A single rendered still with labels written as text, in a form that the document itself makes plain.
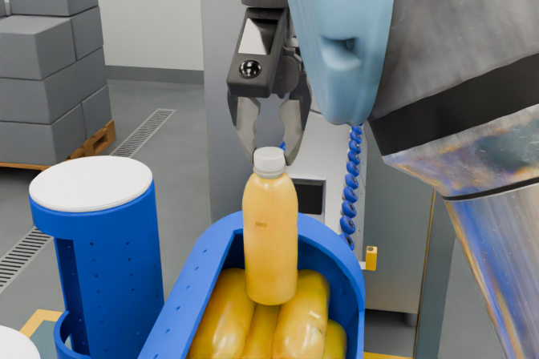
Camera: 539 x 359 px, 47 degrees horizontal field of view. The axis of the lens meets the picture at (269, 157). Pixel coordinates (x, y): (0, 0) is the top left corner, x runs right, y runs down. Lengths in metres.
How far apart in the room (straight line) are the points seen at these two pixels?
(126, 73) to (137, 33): 0.38
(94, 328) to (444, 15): 1.44
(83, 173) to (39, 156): 2.30
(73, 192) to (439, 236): 0.87
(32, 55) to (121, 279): 2.28
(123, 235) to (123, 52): 4.32
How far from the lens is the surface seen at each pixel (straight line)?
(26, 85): 3.71
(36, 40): 3.59
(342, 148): 1.91
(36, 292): 3.01
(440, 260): 1.62
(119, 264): 1.48
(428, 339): 1.77
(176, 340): 0.72
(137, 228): 1.46
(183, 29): 5.44
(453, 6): 0.19
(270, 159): 0.76
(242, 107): 0.76
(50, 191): 1.49
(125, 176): 1.51
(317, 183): 1.36
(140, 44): 5.61
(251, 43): 0.69
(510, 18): 0.19
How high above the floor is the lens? 1.69
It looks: 24 degrees down
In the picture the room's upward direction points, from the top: straight up
